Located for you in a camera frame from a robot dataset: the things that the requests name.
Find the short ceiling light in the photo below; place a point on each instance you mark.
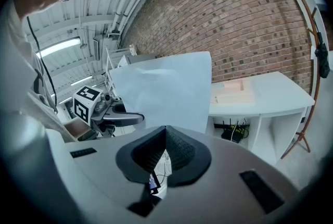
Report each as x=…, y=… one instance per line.
x=81, y=81

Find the person's left forearm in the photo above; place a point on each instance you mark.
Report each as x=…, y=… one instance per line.
x=76, y=127

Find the beige shallow tray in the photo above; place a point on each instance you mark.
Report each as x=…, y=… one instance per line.
x=234, y=92

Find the person's beige shirt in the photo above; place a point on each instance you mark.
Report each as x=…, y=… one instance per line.
x=15, y=61

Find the black router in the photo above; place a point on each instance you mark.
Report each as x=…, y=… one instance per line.
x=234, y=134

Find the white A4 paper sheet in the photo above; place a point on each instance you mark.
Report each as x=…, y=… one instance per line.
x=166, y=87

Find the white metal rack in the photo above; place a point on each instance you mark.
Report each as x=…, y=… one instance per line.
x=110, y=72

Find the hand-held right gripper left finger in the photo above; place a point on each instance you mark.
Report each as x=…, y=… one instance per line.
x=145, y=157

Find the long ceiling light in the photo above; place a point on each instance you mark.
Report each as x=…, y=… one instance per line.
x=58, y=46

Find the small blue screen device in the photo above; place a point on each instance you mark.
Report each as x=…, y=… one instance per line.
x=153, y=182

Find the grey ceiling unit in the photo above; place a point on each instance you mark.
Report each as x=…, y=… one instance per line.
x=99, y=47

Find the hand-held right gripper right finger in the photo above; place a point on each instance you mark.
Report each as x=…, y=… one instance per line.
x=187, y=157

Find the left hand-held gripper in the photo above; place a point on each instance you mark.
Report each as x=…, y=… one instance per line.
x=84, y=105

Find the black umbrella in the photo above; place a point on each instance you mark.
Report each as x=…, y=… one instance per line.
x=322, y=59

